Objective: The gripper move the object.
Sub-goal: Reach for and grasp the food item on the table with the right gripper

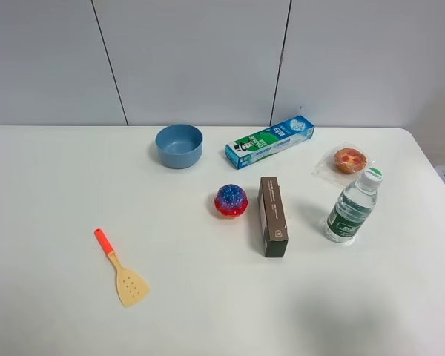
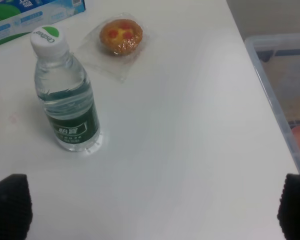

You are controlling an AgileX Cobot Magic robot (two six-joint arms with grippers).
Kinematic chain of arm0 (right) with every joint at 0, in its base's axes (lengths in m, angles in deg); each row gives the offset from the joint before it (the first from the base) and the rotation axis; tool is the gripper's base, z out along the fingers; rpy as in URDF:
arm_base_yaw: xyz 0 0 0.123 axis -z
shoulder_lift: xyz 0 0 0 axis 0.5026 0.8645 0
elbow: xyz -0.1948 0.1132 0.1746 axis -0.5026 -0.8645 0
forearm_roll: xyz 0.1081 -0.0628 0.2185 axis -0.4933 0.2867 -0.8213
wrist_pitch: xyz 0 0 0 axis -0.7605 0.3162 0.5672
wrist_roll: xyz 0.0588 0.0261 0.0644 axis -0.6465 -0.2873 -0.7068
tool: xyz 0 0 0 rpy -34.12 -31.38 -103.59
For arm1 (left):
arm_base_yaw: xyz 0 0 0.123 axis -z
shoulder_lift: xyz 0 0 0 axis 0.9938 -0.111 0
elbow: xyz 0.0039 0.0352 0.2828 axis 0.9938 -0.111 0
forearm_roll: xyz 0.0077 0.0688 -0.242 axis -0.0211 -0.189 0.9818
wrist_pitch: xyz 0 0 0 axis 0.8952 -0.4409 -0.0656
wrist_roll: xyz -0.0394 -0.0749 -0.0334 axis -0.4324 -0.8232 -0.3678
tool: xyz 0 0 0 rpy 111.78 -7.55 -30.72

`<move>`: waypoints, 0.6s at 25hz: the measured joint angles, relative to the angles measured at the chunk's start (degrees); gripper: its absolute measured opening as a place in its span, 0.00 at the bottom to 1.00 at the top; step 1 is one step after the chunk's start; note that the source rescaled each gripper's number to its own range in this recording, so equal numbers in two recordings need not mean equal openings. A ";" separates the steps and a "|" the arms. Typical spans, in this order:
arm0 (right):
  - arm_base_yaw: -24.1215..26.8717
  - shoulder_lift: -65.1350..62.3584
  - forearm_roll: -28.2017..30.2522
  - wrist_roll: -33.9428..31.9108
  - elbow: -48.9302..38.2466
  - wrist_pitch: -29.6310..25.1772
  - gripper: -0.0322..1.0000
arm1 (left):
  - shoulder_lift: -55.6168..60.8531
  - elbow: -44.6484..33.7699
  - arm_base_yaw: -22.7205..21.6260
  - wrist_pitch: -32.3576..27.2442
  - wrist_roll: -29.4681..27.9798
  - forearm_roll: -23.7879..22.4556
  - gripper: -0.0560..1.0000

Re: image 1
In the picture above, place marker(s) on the wooden spatula orange handle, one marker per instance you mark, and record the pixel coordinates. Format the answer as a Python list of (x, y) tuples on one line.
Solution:
[(130, 287)]

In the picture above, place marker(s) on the clear water bottle green label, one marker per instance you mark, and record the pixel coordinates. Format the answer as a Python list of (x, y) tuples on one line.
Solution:
[(354, 205)]

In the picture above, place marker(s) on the brown cardboard box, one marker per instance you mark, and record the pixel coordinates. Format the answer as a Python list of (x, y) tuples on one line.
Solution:
[(272, 218)]

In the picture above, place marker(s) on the pizza bread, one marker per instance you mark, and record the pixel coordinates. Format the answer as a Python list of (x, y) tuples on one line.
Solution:
[(342, 164)]

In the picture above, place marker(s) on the green blue toothpaste box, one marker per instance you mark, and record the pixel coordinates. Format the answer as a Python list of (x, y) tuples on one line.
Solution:
[(260, 145)]

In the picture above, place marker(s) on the red blue squishy ball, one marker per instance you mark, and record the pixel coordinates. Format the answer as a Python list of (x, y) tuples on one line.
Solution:
[(231, 201)]

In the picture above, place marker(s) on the blue plastic bowl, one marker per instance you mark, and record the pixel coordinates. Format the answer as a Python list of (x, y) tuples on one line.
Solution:
[(179, 146)]

